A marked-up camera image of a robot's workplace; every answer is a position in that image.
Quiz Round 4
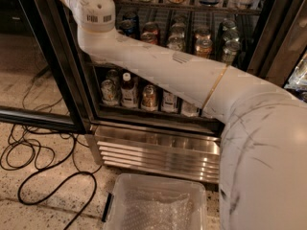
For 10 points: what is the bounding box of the silver can bottom left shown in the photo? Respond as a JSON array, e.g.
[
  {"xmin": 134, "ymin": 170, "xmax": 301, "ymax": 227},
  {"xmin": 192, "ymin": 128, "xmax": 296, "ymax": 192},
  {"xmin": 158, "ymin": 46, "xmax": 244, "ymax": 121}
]
[{"xmin": 101, "ymin": 80, "xmax": 119, "ymax": 106}]

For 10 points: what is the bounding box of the blue pepsi can behind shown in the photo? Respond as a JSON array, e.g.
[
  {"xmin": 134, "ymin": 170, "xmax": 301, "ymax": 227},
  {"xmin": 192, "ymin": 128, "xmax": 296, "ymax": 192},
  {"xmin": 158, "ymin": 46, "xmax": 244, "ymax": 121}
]
[{"xmin": 119, "ymin": 20, "xmax": 137, "ymax": 39}]

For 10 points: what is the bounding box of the bubble wrap sheet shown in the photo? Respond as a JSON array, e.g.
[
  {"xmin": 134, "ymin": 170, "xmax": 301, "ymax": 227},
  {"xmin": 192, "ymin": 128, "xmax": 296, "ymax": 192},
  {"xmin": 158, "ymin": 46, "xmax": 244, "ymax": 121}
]
[{"xmin": 120, "ymin": 190, "xmax": 193, "ymax": 230}]

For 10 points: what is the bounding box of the orange gold soda can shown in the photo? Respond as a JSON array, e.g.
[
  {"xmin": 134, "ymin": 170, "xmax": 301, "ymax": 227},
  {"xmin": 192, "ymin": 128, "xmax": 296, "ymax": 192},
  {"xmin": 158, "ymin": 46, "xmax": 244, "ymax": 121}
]
[{"xmin": 194, "ymin": 38, "xmax": 213, "ymax": 58}]

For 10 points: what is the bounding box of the brown tea bottle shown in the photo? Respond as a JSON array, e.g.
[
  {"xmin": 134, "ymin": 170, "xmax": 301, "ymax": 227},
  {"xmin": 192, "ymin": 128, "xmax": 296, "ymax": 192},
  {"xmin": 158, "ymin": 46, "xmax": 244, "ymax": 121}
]
[
  {"xmin": 121, "ymin": 73, "xmax": 138, "ymax": 108},
  {"xmin": 161, "ymin": 91, "xmax": 178, "ymax": 113}
]

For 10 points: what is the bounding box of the red coca-cola can middle shelf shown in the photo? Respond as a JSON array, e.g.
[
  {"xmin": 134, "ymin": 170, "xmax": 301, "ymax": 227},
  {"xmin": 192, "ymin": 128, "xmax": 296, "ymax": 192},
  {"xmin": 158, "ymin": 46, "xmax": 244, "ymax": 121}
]
[{"xmin": 140, "ymin": 32, "xmax": 158, "ymax": 45}]

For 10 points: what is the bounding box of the clear plastic bin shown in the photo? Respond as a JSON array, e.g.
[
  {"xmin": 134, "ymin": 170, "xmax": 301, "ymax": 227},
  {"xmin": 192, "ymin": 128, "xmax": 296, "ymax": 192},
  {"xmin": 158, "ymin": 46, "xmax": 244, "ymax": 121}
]
[{"xmin": 102, "ymin": 173, "xmax": 207, "ymax": 230}]

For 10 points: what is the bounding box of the brown tea bottle left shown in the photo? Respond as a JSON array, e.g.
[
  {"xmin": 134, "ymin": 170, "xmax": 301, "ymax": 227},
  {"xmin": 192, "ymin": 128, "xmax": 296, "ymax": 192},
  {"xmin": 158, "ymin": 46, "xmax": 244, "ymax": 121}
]
[{"xmin": 121, "ymin": 73, "xmax": 138, "ymax": 108}]

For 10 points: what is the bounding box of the brown tea bottle right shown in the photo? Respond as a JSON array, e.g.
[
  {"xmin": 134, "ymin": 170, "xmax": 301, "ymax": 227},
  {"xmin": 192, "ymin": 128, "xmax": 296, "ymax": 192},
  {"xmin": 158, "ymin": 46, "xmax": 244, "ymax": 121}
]
[{"xmin": 161, "ymin": 91, "xmax": 178, "ymax": 113}]

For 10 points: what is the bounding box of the water bottle bottom shelf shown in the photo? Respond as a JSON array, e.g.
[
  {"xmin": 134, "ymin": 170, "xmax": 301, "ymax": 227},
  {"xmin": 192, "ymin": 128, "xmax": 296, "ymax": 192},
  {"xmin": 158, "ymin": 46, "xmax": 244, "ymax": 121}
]
[{"xmin": 181, "ymin": 101, "xmax": 200, "ymax": 117}]

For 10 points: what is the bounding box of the gold can bottom shelf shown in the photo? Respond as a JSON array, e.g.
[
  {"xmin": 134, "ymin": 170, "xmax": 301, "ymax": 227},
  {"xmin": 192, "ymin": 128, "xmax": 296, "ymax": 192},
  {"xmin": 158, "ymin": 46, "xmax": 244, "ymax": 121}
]
[{"xmin": 141, "ymin": 84, "xmax": 158, "ymax": 111}]

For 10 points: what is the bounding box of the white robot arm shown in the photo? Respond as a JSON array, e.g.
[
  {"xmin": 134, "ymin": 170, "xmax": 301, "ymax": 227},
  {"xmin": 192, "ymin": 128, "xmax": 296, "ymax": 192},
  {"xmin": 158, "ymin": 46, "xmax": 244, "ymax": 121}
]
[{"xmin": 63, "ymin": 0, "xmax": 307, "ymax": 230}]

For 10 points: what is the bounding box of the stainless steel fridge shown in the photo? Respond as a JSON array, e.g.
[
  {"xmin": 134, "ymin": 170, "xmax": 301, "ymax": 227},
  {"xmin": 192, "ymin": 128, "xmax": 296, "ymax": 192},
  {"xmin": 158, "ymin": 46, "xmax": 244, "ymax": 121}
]
[{"xmin": 52, "ymin": 0, "xmax": 307, "ymax": 185}]

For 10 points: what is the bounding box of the open fridge glass door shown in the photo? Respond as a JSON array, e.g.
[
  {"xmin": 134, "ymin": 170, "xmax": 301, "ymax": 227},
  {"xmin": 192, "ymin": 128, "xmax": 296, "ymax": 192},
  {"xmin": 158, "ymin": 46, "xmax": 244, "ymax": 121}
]
[{"xmin": 0, "ymin": 0, "xmax": 88, "ymax": 133}]

